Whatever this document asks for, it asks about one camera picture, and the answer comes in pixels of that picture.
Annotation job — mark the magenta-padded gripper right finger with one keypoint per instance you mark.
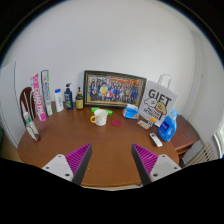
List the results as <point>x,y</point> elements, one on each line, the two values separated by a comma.
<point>146,159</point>

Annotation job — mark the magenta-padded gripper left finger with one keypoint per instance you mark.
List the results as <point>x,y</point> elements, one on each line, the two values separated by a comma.
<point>76,158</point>

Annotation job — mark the clear green-labelled water bottle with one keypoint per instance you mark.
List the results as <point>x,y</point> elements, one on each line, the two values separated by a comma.
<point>32,128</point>

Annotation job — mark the white remote control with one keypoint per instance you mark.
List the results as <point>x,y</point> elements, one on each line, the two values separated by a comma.
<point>155,140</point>

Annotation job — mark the small patterned packet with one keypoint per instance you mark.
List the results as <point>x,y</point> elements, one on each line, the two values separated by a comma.
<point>143,125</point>

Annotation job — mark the blue detergent bottle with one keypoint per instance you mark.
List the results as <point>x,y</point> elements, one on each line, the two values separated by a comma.
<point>167,128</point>

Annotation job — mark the colourful puzzle cube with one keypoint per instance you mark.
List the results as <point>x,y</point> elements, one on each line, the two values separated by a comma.
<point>152,122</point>

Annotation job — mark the flat round red coaster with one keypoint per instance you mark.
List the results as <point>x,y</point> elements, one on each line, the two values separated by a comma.
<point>116,122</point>

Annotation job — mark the brown yellow-labelled pump bottle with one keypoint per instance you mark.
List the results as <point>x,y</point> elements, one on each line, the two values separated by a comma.
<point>79,101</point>

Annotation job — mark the white radiator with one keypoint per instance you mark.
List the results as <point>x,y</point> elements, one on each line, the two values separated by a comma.
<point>203,155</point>

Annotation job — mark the white blue-capped lotion bottle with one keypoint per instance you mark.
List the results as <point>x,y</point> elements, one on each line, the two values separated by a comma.
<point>59,101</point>

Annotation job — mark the dark blue pump bottle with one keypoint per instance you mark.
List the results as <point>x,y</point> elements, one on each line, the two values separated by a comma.
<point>68,99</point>

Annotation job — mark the white printed paper gift bag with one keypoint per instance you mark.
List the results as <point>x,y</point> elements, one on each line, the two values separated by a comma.
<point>158,100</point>

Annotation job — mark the pink tall tube box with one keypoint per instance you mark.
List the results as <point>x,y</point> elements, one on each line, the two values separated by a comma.
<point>38,98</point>

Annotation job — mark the framed group photo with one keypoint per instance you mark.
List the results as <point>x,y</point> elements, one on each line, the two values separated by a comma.
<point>113,89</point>

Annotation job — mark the brown wooden chair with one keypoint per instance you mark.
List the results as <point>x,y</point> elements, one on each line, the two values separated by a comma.
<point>22,100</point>

